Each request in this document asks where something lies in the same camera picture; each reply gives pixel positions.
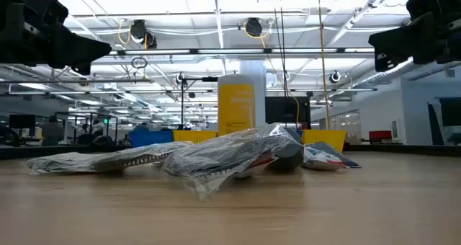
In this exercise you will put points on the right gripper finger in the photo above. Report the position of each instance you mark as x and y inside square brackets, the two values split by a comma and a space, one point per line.
[394, 47]

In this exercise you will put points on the clear bag with comb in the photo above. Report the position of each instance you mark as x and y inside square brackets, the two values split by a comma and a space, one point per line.
[90, 162]

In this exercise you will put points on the white red blue toothpaste tube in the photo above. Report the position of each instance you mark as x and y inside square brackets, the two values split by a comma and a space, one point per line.
[257, 165]
[320, 160]

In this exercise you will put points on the clear bag with grey contents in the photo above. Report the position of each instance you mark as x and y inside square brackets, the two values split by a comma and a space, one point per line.
[223, 155]

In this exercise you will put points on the person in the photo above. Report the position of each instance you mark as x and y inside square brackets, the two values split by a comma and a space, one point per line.
[52, 133]
[141, 127]
[98, 127]

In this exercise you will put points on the black desk monitor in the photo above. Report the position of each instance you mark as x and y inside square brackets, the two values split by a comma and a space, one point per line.
[21, 121]

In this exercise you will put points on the red seat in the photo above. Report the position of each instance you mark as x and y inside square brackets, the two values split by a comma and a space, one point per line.
[380, 135]

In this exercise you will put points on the dark blue panel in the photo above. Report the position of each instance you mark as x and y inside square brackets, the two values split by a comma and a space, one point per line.
[435, 129]

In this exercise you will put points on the blue plastic bin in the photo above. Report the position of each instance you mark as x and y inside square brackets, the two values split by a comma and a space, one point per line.
[299, 132]
[151, 138]

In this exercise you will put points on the yellow plastic bin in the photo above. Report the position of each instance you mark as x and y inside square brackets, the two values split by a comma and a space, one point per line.
[196, 135]
[326, 137]

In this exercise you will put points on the black screen panel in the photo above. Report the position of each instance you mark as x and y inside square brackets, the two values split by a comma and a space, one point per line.
[279, 110]

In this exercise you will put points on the white column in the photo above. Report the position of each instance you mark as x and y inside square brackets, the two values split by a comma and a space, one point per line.
[260, 79]

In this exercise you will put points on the long ceiling light bar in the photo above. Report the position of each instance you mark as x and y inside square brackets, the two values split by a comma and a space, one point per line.
[230, 51]

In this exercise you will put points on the yellow and white bottle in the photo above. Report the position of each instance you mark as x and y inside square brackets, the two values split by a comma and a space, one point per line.
[236, 108]

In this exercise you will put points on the dark wall screen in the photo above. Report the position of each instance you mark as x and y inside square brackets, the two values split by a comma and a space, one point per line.
[452, 111]

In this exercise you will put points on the black table edge rail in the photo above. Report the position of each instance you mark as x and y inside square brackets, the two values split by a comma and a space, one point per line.
[36, 152]

